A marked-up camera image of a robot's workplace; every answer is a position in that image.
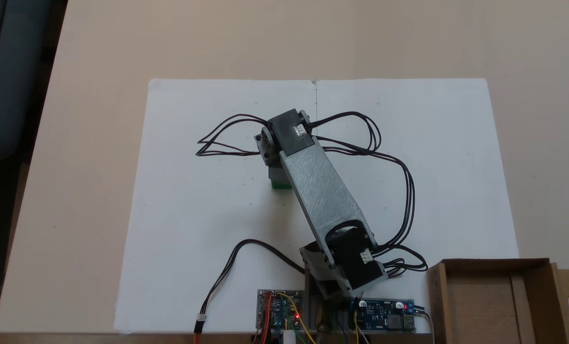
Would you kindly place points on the green die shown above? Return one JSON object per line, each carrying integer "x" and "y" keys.
{"x": 280, "y": 184}

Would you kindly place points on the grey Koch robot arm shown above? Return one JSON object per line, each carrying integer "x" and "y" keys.
{"x": 320, "y": 191}

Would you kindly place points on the white paper sheet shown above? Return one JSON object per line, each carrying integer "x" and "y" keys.
{"x": 193, "y": 205}
{"x": 432, "y": 143}

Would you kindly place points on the circuit board with white connectors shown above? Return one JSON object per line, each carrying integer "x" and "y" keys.
{"x": 277, "y": 310}

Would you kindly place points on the blue circuit board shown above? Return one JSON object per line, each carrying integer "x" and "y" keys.
{"x": 384, "y": 315}

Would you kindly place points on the brown cardboard box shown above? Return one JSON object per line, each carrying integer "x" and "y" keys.
{"x": 480, "y": 310}

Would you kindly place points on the dark office chair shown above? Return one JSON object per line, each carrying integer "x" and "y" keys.
{"x": 12, "y": 95}

